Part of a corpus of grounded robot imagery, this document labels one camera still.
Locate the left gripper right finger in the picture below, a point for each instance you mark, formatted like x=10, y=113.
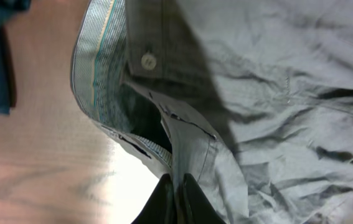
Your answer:
x=195, y=205

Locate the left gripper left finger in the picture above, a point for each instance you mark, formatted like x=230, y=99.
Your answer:
x=160, y=207

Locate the grey shorts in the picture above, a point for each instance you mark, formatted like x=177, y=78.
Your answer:
x=254, y=99

